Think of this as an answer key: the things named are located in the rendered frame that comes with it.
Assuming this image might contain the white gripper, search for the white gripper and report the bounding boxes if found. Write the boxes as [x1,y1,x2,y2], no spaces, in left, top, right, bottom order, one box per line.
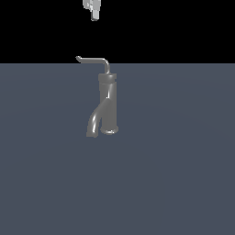
[82,0,102,22]

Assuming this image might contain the grey metal faucet body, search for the grey metal faucet body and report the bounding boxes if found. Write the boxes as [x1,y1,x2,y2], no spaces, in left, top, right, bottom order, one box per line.
[85,80,119,139]

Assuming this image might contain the grey metal faucet handle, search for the grey metal faucet handle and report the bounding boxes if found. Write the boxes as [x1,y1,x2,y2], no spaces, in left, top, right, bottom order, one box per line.
[74,55,118,84]

